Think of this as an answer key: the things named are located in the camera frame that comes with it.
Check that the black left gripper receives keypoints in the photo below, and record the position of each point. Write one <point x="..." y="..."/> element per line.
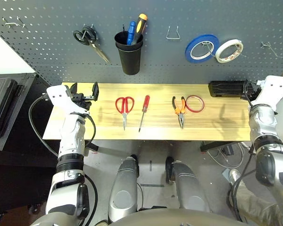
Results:
<point x="81" y="100"/>

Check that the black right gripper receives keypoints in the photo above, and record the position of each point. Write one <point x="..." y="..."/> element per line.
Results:
<point x="252" y="90"/>

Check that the red tape roll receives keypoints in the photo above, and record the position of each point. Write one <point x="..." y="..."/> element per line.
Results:
<point x="195" y="111"/>

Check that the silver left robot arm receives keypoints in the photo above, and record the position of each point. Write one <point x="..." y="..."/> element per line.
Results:
<point x="72" y="134"/>

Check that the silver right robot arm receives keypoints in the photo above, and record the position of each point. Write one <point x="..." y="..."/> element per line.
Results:
<point x="261" y="122"/>

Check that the grey perforated pegboard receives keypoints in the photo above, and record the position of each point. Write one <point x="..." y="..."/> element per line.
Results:
<point x="155" y="66"/>

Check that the black flat tool case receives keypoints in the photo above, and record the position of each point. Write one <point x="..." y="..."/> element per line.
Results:
<point x="226" y="88"/>

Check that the silver peg hook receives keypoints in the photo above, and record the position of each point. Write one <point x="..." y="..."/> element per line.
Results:
<point x="13" y="23"/>
<point x="240" y="53"/>
<point x="207" y="44"/>
<point x="88" y="26"/>
<point x="268" y="46"/>

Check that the white tape roll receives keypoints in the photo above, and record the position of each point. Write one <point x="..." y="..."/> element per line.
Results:
<point x="218" y="54"/>

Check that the black plastic cup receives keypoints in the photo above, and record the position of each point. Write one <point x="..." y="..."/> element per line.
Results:
<point x="122" y="38"/>
<point x="129" y="63"/>

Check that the blue tape roll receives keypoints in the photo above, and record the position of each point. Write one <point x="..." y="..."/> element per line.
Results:
<point x="189" y="53"/>

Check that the black ribbed equipment case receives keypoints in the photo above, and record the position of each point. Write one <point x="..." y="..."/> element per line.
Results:
<point x="4" y="106"/>

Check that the orange and black screwdriver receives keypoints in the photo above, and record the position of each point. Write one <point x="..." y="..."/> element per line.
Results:
<point x="139" y="27"/>

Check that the grey sneaker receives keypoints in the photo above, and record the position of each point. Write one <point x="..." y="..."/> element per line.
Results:
<point x="233" y="175"/>

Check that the small grey box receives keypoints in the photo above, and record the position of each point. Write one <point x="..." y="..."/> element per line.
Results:
<point x="225" y="174"/>

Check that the short black floor tape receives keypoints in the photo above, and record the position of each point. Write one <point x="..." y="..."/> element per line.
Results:
<point x="151" y="164"/>

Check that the silver left robot leg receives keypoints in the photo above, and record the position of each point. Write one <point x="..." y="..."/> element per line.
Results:
<point x="122" y="188"/>

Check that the silver robot leg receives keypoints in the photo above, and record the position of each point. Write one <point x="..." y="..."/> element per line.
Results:
<point x="188" y="188"/>
<point x="122" y="188"/>

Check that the long grey floor tape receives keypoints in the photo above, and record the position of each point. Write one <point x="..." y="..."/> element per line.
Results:
<point x="152" y="185"/>

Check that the silver right robot leg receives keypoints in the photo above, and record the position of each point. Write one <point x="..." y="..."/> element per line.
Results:
<point x="188" y="188"/>

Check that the khaki trouser leg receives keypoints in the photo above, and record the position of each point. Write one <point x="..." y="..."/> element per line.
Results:
<point x="254" y="207"/>

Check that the grey robot torso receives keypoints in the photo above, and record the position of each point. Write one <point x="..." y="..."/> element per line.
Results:
<point x="167" y="219"/>

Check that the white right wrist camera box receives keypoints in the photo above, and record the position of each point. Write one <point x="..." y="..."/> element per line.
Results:
<point x="276" y="87"/>

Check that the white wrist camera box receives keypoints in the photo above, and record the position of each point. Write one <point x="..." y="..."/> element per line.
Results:
<point x="276" y="87"/>
<point x="57" y="95"/>

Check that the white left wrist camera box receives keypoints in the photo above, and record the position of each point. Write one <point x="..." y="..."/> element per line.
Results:
<point x="57" y="95"/>

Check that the black table frame bar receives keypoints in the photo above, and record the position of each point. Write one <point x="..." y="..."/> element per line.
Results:
<point x="93" y="146"/>
<point x="214" y="146"/>

